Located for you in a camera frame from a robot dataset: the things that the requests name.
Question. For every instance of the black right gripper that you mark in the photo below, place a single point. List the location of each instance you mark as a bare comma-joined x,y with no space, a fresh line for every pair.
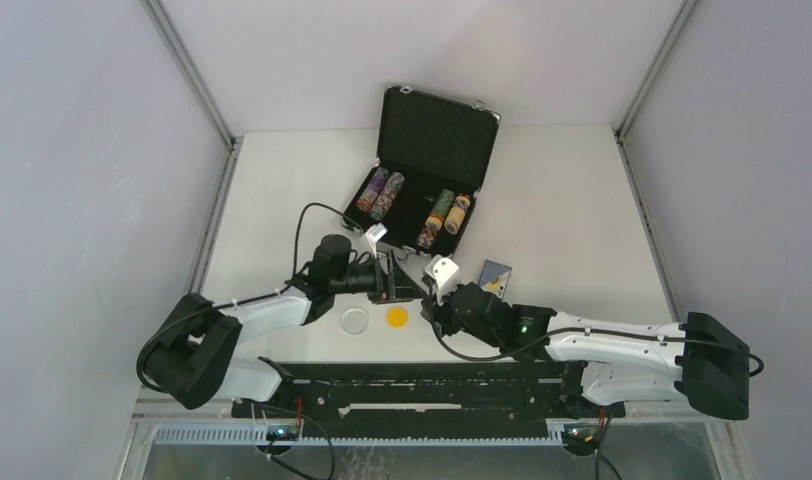
440,316

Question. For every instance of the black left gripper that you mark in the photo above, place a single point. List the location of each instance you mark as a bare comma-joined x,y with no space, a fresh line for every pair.
379,297

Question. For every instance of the green yellow chip stack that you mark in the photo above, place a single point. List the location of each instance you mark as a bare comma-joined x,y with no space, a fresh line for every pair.
439,211

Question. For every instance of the yellow blue chip stack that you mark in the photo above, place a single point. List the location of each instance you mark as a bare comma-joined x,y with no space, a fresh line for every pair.
457,214

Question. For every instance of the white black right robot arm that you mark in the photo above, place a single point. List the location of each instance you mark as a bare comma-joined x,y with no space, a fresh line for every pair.
698,361

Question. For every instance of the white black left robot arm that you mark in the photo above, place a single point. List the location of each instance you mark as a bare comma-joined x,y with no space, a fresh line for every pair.
192,356

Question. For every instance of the black poker set case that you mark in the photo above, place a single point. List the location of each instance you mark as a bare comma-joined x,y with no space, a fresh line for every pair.
436,143

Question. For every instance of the yellow round button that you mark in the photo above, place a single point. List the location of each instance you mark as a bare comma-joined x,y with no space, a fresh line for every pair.
397,317

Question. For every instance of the playing card deck box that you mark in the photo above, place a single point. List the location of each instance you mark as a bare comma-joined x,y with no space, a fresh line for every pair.
494,278

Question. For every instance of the orange blue chip stack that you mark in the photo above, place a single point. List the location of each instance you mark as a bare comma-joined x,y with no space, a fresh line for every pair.
427,238

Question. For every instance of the purple orange chip stack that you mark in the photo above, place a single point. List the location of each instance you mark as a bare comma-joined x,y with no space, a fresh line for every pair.
372,189

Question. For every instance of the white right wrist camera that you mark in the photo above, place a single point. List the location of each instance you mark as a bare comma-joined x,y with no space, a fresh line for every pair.
444,275

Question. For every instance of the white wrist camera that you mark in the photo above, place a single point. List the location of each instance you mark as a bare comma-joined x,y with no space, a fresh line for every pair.
444,275
372,236

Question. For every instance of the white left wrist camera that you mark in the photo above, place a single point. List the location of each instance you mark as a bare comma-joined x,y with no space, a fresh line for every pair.
372,236

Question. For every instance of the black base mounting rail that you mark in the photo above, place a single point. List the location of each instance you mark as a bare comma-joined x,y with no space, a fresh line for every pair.
502,400

